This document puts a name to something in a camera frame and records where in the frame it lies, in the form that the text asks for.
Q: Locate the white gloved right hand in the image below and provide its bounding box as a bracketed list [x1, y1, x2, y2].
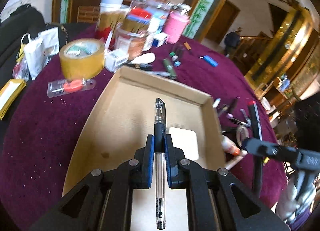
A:
[276, 170, 316, 224]

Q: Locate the yellow sponge pack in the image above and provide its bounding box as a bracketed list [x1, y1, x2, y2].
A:
[0, 79, 27, 120]

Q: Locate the clear black gel pen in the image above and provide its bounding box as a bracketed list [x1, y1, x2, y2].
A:
[154, 98, 166, 230]

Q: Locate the person in dark jacket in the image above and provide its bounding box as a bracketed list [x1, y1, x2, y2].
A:
[224, 27, 242, 57]

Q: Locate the blue battery pack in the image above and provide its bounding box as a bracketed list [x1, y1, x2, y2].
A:
[199, 55, 219, 67]

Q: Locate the pink woven cup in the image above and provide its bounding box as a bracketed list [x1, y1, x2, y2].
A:
[162, 11, 190, 44]

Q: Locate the white square box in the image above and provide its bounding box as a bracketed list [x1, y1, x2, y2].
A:
[169, 127, 199, 161]

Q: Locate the white long marker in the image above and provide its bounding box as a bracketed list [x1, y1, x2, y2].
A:
[225, 150, 248, 170]

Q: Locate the red tool in clear case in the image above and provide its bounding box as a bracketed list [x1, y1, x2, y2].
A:
[47, 79, 96, 98]

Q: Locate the black marker red cap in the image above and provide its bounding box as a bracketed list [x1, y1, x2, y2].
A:
[248, 100, 263, 197]

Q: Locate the purple velvet tablecloth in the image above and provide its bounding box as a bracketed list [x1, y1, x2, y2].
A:
[0, 24, 288, 231]

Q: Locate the yellow tape roll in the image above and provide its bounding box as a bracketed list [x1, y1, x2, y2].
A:
[59, 38, 105, 80]

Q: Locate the cardboard box tray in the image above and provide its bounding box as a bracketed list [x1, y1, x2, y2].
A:
[57, 67, 225, 230]

